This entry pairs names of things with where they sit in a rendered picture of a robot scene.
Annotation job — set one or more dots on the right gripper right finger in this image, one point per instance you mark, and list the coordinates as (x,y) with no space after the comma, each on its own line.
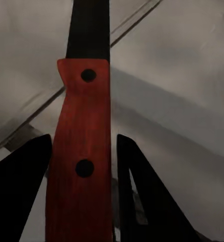
(166,221)

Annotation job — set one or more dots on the parer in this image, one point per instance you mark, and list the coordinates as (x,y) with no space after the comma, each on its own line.
(78,206)

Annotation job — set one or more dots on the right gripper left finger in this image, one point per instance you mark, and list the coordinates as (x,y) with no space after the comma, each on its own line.
(21,174)

